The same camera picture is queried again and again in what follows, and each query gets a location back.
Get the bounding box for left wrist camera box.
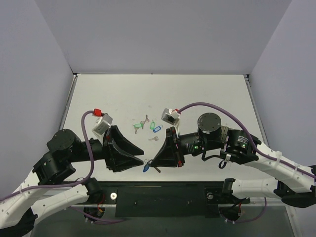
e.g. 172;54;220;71
92;113;113;136

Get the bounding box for loose silver key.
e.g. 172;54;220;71
148;136;158;141

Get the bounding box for green key tag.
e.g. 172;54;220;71
134;123;144;130
150;121;156;130

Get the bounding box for green key tag left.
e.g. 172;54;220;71
134;123;144;130

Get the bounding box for solid blue key tag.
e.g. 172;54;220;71
143;164;150;172

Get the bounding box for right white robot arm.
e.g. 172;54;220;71
149;113;316;208

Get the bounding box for blue clear key tag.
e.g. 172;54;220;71
153;124;163;133

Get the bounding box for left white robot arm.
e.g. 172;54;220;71
0;125;144;237

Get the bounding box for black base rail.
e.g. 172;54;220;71
74;181;247;219

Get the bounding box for green key tag right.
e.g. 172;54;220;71
150;121;156;130

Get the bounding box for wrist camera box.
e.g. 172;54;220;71
161;108;180;125
92;113;113;136

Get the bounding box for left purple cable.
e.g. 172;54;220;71
0;108;103;202

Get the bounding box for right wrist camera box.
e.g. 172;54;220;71
161;108;180;125

